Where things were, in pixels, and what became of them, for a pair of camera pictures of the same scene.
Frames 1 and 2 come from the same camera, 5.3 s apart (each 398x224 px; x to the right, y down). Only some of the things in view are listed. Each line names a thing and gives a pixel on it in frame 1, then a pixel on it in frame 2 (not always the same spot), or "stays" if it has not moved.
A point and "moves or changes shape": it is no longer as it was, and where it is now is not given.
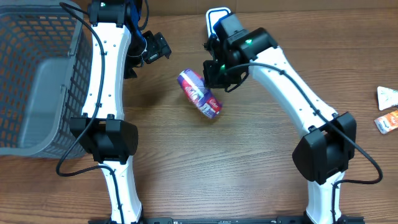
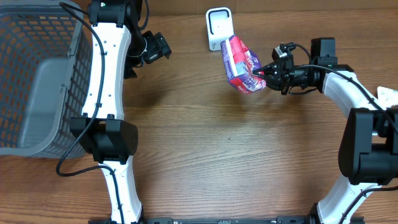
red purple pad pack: (194, 84) moves or changes shape
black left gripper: (159, 48) stays
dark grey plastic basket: (46, 71) stays
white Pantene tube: (387, 98) stays
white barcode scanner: (212, 15) stays
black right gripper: (212, 80) to (280, 73)
